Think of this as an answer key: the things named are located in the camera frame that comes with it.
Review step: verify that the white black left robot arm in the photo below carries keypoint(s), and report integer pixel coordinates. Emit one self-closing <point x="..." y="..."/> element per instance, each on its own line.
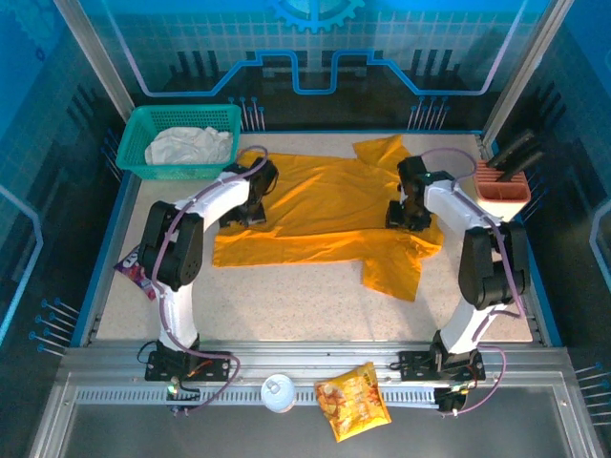
<point x="176" y="315"/>

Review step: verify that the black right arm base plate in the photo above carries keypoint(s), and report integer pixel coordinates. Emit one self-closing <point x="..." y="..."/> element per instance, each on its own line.
<point x="415" y="365"/>

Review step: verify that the white knife block terracotta top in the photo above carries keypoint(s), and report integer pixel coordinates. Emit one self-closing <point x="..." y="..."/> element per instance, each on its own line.
<point x="501" y="198"/>

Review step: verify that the white t-shirt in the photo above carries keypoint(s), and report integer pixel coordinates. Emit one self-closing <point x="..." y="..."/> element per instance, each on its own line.
<point x="191" y="145"/>

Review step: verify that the controller board with led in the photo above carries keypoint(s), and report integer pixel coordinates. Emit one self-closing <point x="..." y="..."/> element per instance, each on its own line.
<point x="451" y="398"/>
<point x="183" y="396"/>

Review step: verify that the teal plastic basket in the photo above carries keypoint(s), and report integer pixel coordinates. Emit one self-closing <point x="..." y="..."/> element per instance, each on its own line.
<point x="157" y="117"/>

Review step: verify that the aluminium frame rail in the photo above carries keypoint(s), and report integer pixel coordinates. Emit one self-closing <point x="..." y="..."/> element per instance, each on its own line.
<point x="310" y="350"/>

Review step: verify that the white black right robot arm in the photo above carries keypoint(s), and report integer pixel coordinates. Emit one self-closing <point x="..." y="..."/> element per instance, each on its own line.
<point x="465" y="319"/>

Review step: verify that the yellow chips bag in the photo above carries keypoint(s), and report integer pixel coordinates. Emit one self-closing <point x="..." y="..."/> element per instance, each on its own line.
<point x="351" y="403"/>

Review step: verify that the left controller board with LED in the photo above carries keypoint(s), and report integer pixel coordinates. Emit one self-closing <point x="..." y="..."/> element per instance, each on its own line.
<point x="183" y="396"/>

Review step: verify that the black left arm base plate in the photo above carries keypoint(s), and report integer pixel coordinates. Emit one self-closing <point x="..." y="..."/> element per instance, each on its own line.
<point x="217" y="365"/>

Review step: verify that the right controller board with LED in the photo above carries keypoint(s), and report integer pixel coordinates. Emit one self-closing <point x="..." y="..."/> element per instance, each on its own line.
<point x="451" y="398"/>

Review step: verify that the orange t-shirt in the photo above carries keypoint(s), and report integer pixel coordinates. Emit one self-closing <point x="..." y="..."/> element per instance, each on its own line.
<point x="324" y="191"/>

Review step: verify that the aluminium frame post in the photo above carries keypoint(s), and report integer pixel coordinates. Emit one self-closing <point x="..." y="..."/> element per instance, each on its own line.
<point x="95" y="52"/>
<point x="525" y="62"/>

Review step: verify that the purple candy bag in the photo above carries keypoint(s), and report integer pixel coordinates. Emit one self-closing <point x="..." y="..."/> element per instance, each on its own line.
<point x="133" y="272"/>

